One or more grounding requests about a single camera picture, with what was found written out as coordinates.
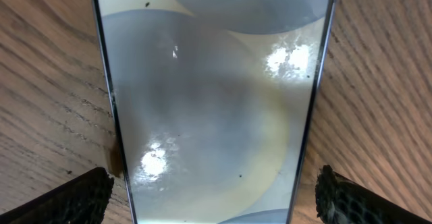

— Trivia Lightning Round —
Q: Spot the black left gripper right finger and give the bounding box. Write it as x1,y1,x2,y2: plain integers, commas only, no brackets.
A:
315,165,431,224

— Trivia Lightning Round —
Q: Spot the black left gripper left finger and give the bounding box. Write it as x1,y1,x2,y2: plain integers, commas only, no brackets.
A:
1,167,114,224

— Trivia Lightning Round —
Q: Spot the smartphone with light screen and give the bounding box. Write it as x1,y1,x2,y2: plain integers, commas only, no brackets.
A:
92,0,336,223

